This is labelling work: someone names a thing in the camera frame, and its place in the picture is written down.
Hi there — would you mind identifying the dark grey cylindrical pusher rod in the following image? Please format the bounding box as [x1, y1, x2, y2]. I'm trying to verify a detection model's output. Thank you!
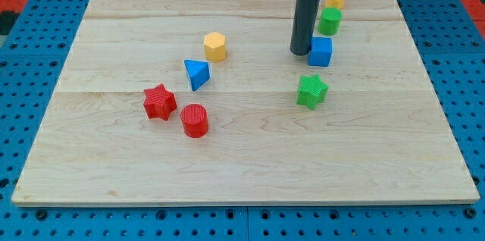
[290, 0, 320, 56]

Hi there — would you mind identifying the green cylinder block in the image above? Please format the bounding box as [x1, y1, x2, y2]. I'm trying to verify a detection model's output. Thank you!
[318, 7, 342, 36]

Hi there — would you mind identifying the blue cube block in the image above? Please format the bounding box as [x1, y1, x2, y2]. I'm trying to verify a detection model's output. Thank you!
[308, 36, 333, 67]

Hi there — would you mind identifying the green star block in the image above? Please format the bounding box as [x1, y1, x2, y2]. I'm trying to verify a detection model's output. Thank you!
[296, 74, 329, 111]

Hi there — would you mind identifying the yellow hexagon block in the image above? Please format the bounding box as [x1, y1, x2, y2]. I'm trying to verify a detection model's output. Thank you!
[204, 32, 227, 62]

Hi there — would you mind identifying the blue triangle block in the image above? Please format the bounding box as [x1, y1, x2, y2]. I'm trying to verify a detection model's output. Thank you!
[184, 59, 210, 91]

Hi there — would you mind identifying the red cylinder block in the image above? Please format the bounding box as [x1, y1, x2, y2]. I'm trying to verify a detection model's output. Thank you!
[180, 104, 208, 138]

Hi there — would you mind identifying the light wooden board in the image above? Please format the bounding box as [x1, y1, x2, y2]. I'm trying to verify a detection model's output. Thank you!
[11, 0, 480, 207]

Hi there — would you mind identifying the red star block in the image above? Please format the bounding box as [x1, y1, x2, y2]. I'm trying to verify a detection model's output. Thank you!
[143, 83, 177, 121]

